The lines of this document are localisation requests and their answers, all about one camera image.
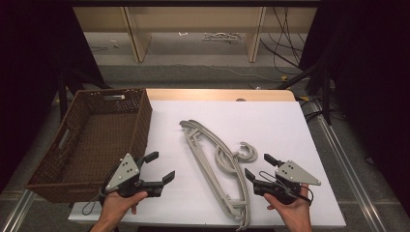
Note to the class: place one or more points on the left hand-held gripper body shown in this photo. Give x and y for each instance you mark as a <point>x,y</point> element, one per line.
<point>124,172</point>

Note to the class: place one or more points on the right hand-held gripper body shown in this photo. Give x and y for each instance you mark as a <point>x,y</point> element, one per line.
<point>295,174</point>

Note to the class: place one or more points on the grey plastic clothes hanger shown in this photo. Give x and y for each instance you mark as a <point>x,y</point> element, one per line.
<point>206,174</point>
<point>247,206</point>

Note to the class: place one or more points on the brown woven basket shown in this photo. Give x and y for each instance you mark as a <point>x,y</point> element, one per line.
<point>96,145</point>

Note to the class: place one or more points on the person's left hand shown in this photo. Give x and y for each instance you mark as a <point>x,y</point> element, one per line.
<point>116,206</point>

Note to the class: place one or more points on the person's right hand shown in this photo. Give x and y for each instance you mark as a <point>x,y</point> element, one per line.
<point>295,212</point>

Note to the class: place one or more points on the white table mat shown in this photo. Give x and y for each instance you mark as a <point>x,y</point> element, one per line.
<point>274,129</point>

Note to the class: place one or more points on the light wooden table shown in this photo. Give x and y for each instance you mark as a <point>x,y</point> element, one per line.
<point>219,94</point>

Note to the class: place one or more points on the black metal stand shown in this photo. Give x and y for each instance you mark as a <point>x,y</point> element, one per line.
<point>325,93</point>
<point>63,93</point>

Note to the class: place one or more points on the dark curtain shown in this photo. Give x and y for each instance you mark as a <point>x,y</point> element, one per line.
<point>29,80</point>
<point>370,80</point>

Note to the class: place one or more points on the small white floor object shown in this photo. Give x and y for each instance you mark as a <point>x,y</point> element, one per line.
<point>183,33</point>

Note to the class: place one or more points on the beige wooden shelf unit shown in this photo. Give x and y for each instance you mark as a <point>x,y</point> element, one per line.
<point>193,16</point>

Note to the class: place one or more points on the metal floor rail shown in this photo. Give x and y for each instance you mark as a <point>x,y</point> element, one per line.
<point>16,212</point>
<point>348,167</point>

